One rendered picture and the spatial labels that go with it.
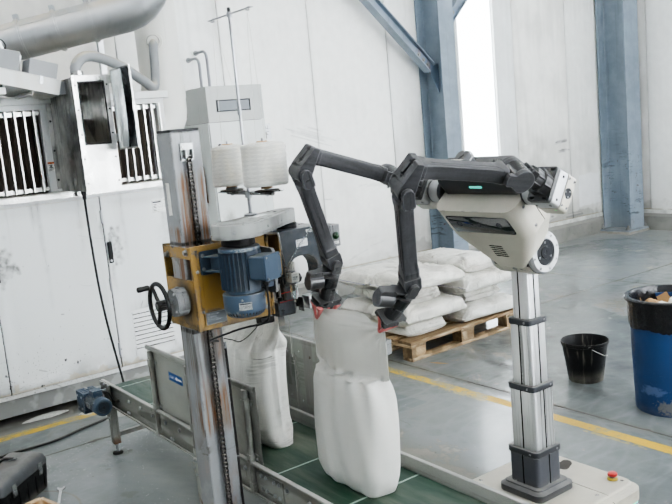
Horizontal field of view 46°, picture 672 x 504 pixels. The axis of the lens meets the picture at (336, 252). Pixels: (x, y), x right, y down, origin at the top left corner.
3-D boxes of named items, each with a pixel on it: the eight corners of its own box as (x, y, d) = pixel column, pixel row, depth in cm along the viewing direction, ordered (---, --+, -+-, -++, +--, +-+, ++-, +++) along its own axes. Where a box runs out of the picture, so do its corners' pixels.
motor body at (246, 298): (275, 313, 284) (268, 244, 280) (238, 322, 275) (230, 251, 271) (253, 307, 296) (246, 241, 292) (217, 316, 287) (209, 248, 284)
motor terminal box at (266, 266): (284, 283, 281) (281, 250, 280) (268, 289, 273) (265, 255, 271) (265, 282, 285) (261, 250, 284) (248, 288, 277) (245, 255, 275)
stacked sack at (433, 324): (449, 328, 606) (448, 312, 604) (406, 341, 581) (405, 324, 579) (393, 316, 659) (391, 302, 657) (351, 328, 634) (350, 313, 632)
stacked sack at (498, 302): (523, 310, 647) (522, 291, 644) (465, 328, 608) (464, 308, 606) (484, 304, 681) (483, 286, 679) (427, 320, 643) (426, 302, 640)
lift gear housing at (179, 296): (192, 316, 292) (189, 287, 290) (178, 319, 288) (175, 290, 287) (180, 312, 300) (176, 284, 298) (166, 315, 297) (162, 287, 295)
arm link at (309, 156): (309, 144, 269) (296, 137, 278) (297, 182, 272) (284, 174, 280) (411, 172, 294) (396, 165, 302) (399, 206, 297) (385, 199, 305)
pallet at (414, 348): (518, 325, 649) (517, 308, 646) (412, 362, 576) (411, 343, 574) (445, 313, 713) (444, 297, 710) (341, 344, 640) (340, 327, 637)
